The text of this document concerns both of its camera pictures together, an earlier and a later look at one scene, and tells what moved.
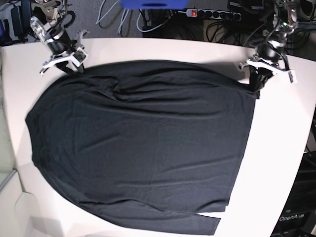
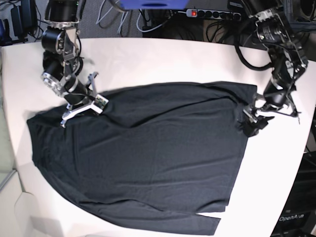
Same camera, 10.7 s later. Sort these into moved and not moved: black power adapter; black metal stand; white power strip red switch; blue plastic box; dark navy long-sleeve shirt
Moved: dark navy long-sleeve shirt
Not moved: blue plastic box; white power strip red switch; black power adapter; black metal stand
